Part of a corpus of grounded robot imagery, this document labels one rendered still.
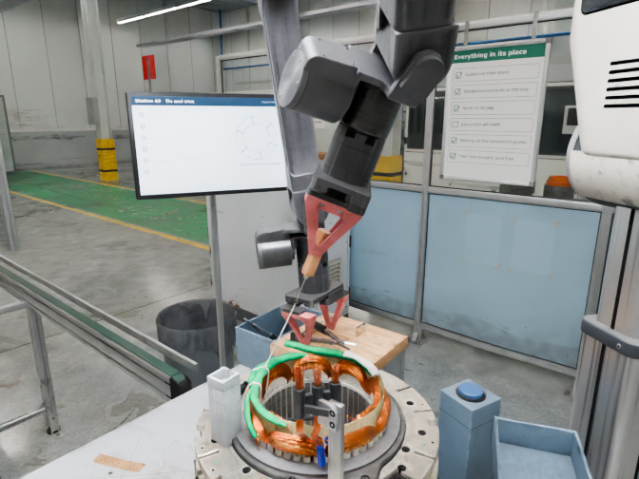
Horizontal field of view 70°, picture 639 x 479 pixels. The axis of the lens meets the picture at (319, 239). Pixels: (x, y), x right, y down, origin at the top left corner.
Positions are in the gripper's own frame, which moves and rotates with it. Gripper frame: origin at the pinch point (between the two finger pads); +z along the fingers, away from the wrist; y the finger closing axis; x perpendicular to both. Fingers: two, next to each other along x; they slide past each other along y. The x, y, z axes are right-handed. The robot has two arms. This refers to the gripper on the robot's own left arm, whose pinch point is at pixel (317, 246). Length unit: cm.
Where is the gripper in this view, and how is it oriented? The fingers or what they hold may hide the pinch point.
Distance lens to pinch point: 55.3
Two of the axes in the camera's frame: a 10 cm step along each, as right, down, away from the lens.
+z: -3.4, 8.8, 3.4
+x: 9.3, 3.5, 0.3
